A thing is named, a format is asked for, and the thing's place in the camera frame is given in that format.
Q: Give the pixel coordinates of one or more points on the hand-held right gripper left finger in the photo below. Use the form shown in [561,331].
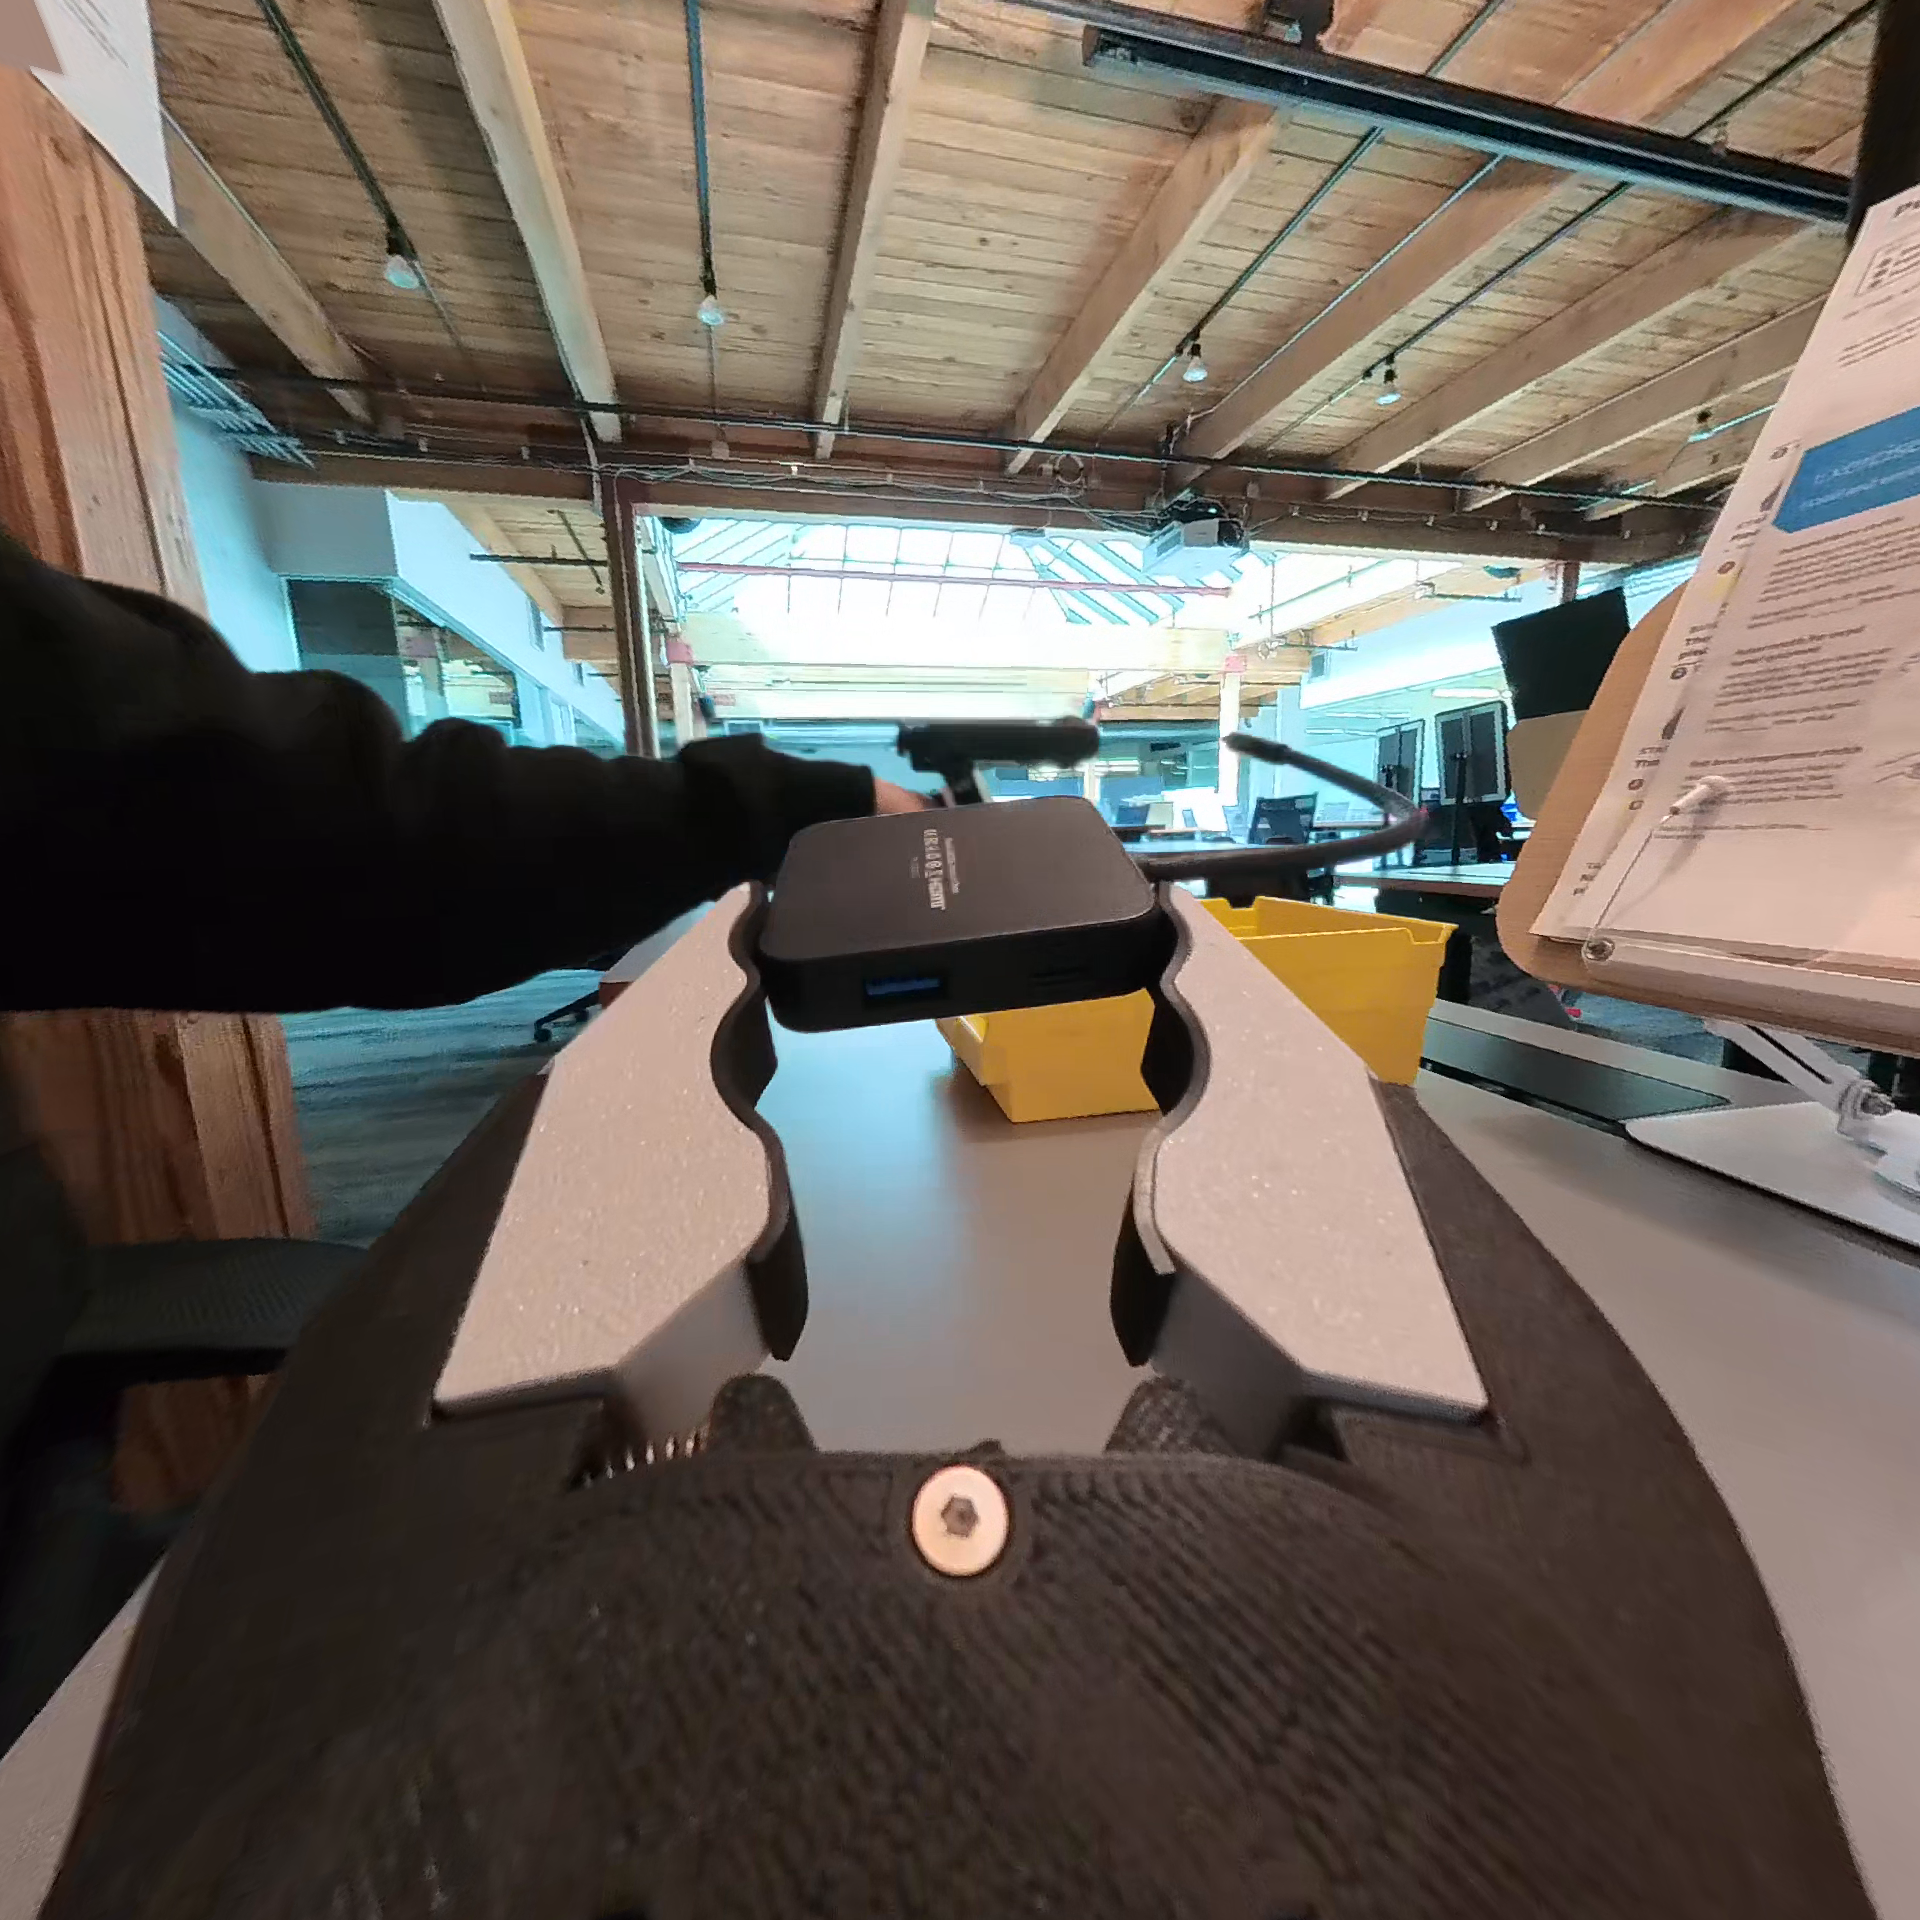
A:
[628,1172]

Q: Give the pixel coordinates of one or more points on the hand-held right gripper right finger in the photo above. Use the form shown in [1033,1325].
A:
[1306,1201]

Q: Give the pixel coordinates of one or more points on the black usb hub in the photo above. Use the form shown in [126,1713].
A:
[961,885]

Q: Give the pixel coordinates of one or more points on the yellow plastic bin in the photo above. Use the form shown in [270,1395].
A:
[1318,974]

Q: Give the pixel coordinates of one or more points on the person's left forearm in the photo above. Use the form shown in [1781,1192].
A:
[374,839]

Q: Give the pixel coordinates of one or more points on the person's left hand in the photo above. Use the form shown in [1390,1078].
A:
[908,801]

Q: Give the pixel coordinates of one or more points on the ceiling projector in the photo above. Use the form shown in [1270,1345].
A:
[1201,540]

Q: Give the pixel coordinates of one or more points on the black office chair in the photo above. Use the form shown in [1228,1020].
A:
[1283,822]

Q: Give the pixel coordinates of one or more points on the black desk monitor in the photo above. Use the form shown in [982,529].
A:
[1401,757]
[1560,653]
[1470,751]

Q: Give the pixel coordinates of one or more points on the wooden document board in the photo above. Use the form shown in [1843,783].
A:
[1568,827]

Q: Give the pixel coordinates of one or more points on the white stand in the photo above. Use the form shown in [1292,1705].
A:
[1769,1155]

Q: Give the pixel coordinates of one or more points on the printed instruction sheet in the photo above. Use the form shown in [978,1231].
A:
[1798,676]

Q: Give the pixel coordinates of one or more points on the white paper notice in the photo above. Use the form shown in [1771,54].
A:
[105,76]

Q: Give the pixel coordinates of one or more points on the black ceiling track rail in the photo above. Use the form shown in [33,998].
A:
[1500,128]

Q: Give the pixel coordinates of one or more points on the wooden post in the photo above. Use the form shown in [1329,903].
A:
[90,376]

